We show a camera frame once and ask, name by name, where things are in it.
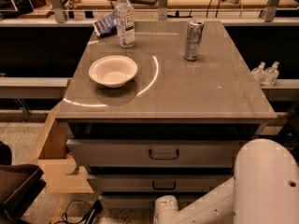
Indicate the grey bottom drawer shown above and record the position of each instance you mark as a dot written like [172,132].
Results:
[141,201]

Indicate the grey drawer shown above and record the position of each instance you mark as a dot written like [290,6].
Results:
[155,183]
[153,153]
[141,201]

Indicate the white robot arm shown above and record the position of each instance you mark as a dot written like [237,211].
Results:
[264,189]

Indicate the grey drawer cabinet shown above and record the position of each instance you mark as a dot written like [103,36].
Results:
[214,98]

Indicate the grey top drawer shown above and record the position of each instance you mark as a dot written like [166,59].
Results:
[153,153]

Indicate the grey middle drawer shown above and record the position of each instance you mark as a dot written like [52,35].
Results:
[155,183]

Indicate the white bowl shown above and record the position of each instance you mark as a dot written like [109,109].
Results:
[113,71]

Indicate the silver drink can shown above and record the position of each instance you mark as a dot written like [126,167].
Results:
[193,39]

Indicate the blue white snack bag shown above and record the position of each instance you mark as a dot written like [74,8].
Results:
[106,26]

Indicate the clear plastic water bottle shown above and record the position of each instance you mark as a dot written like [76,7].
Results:
[124,19]

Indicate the cardboard box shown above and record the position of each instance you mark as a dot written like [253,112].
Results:
[61,173]

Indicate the clear pump bottle left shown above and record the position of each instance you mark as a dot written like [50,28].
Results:
[258,73]

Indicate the black bin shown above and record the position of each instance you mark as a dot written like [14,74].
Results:
[19,186]

